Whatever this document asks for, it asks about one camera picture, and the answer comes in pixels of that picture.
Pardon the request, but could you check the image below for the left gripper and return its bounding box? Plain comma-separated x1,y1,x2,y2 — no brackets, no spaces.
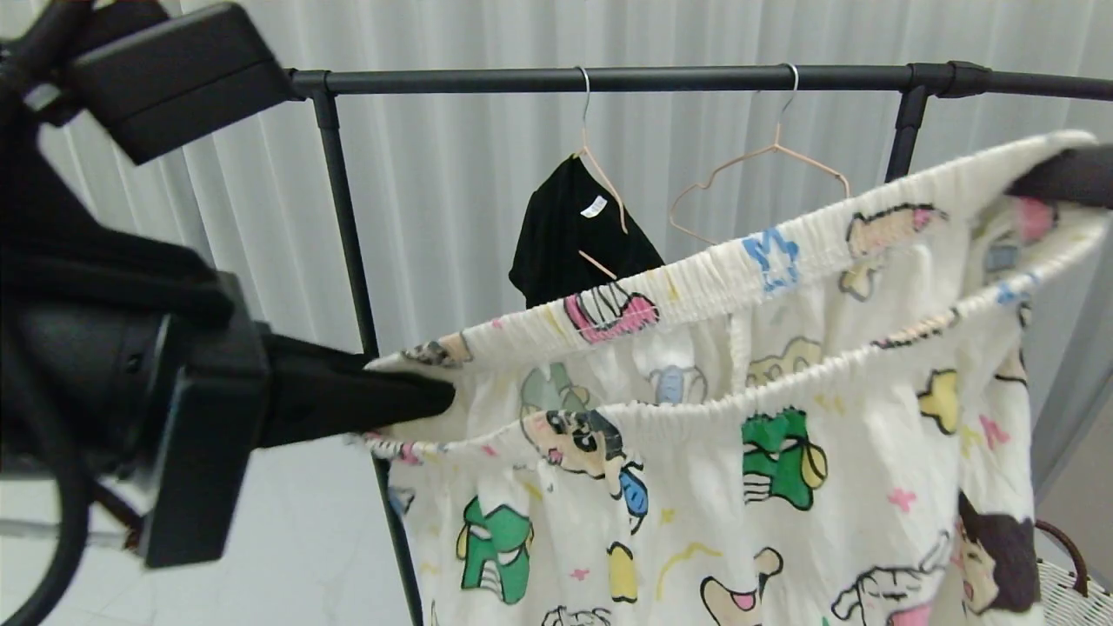
0,271,458,571

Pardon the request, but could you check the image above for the pink clothes hanger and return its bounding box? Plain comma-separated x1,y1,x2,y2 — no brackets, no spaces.
669,63,852,247
572,67,630,282

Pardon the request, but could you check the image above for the black clothes rack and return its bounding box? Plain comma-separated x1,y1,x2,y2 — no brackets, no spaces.
285,60,1113,626

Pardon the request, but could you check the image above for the black garment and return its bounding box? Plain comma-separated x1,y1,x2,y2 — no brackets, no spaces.
508,154,667,310

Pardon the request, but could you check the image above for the white laundry basket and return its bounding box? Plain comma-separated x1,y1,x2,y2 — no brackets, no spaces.
1033,519,1113,626

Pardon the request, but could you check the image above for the white curtain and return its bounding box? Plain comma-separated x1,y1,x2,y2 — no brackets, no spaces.
0,0,1113,488

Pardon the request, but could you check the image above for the cream printed garment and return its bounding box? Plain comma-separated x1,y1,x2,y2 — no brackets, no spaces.
360,130,1113,626

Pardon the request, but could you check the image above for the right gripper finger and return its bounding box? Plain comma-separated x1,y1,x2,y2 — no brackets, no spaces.
1007,142,1113,210

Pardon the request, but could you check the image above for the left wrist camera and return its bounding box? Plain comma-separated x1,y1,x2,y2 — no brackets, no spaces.
0,0,298,305

